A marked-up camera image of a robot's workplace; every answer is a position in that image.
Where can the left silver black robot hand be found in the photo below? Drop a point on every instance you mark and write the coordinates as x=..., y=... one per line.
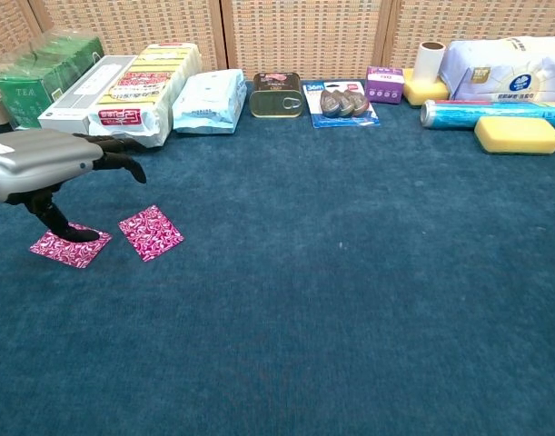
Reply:
x=36, y=156

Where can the magenta patterned card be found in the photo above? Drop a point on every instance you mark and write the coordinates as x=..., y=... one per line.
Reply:
x=77, y=254
x=151, y=234

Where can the white power strip box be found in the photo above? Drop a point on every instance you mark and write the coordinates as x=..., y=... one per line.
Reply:
x=72, y=113

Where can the clear box green tea bags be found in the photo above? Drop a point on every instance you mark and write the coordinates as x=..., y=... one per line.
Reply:
x=32, y=86

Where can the yellow sponge multipack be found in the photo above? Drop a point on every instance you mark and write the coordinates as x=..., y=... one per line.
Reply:
x=141, y=91

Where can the light blue wet wipes pack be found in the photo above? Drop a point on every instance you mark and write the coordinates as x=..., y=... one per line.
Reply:
x=209, y=102

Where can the black gold meat can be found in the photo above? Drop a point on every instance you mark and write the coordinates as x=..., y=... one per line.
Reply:
x=274, y=97

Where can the wicker folding screen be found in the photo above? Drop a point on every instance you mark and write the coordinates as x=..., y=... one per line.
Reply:
x=304, y=36

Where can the blue blister pack with hooks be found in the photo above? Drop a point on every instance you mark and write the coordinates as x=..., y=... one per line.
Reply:
x=340, y=106

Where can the blue felt table cover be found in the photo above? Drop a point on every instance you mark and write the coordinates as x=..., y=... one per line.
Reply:
x=349, y=295

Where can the small purple box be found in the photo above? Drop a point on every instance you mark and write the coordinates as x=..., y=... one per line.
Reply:
x=383, y=86

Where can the yellow sponge under paper roll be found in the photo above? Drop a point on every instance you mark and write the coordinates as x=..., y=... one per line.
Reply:
x=422, y=93

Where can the white paper roll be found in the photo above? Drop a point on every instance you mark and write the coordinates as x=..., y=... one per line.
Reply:
x=429, y=63

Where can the blue food wrap roll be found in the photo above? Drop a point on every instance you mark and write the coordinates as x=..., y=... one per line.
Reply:
x=449, y=113

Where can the white tissue pack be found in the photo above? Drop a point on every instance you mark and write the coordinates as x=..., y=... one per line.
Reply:
x=499, y=72

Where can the yellow sponge with green base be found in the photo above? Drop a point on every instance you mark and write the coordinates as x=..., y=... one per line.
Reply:
x=515, y=135

